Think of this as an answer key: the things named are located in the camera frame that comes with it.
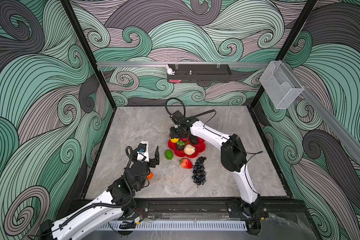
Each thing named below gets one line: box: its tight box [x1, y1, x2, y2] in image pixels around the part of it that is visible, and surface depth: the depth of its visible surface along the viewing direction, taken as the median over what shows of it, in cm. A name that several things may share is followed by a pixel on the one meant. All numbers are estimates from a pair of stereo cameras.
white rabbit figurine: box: [166, 64, 175, 75], surface depth 87 cm
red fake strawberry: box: [180, 158, 193, 169], surface depth 87 cm
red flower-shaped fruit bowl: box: [183, 137, 206, 159], surface depth 91 cm
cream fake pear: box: [184, 144, 196, 156], surface depth 91 cm
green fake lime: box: [164, 149, 174, 160], surface depth 92 cm
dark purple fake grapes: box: [192, 156, 207, 188], surface depth 84 cm
